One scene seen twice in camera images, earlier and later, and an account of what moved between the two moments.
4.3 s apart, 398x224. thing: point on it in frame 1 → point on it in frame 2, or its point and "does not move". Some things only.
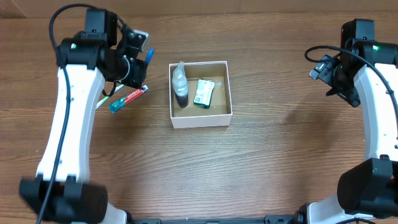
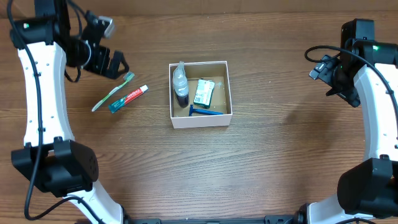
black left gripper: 137,80 → 102,66
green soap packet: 203,93 does not move
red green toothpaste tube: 117,105 does not move
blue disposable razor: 149,55 → 202,111
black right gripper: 325,73 does not move
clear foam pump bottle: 180,86 does not move
